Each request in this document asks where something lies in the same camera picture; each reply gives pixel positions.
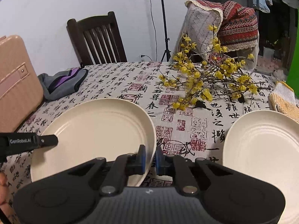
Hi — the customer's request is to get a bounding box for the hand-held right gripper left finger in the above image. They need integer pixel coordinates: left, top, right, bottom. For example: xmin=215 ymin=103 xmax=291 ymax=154
xmin=67 ymin=145 xmax=147 ymax=196

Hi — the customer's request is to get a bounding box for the grey purple pouch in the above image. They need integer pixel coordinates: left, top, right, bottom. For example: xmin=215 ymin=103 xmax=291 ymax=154
xmin=37 ymin=67 xmax=89 ymax=101

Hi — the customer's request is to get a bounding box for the studio light on black stand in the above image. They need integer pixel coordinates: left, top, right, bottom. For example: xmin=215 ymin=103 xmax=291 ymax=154
xmin=158 ymin=0 xmax=172 ymax=62

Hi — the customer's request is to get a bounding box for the green paper bag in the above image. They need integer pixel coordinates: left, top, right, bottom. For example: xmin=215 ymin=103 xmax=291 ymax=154
xmin=285 ymin=26 xmax=299 ymax=90

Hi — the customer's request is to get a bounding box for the yellow dotted work glove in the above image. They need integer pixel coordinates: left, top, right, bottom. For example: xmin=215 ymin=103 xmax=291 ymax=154
xmin=269 ymin=81 xmax=299 ymax=124

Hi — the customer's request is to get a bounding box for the pink beige small suitcase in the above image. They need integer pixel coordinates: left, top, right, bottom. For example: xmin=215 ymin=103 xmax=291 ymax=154
xmin=0 ymin=35 xmax=45 ymax=132

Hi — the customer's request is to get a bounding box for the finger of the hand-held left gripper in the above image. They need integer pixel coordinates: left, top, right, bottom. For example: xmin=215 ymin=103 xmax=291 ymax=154
xmin=37 ymin=134 xmax=59 ymax=148

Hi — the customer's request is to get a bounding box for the dark wooden chair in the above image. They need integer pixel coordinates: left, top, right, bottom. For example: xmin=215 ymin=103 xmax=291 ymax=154
xmin=67 ymin=11 xmax=128 ymax=66

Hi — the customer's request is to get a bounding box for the black power cable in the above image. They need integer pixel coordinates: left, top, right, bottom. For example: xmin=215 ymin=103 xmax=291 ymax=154
xmin=140 ymin=0 xmax=157 ymax=61

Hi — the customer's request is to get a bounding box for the cream ribbed plate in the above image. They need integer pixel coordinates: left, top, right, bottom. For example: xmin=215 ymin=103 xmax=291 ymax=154
xmin=223 ymin=110 xmax=299 ymax=224
xmin=30 ymin=98 xmax=157 ymax=187

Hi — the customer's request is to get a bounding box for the person's left hand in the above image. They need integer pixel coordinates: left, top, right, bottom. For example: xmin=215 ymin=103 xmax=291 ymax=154
xmin=0 ymin=171 xmax=10 ymax=207

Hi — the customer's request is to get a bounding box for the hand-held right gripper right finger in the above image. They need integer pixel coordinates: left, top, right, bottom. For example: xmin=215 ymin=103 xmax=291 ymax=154
xmin=155 ymin=146 xmax=234 ymax=196

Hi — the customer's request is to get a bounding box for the bundle of yellow blossom branches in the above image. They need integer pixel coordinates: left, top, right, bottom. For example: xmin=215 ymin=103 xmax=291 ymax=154
xmin=158 ymin=24 xmax=272 ymax=111

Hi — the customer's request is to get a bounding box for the pink floor mat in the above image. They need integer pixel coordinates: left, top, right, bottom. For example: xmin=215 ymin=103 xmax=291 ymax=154
xmin=256 ymin=58 xmax=282 ymax=71

